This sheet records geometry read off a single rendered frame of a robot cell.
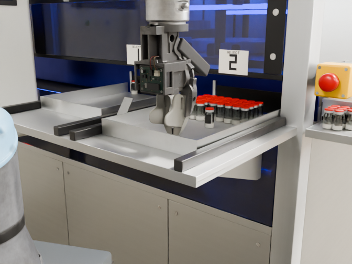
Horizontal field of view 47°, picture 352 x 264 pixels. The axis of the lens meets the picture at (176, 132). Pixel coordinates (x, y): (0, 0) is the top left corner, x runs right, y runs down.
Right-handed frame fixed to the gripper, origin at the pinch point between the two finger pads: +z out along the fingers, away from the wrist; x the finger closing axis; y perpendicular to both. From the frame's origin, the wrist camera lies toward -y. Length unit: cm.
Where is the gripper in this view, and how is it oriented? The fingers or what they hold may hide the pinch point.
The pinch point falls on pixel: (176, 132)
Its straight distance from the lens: 77.0
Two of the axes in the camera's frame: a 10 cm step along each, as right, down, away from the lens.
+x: 7.8, 1.7, -6.1
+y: -6.3, 2.2, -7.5
